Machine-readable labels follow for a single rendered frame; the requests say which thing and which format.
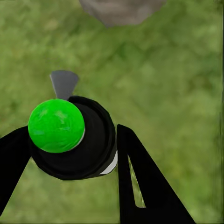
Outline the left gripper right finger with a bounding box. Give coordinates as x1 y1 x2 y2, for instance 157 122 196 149
116 125 196 224

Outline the pesticide atomizer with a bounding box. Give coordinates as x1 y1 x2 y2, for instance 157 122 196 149
28 70 118 180

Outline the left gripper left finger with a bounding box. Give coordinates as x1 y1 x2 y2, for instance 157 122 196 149
0 126 31 216

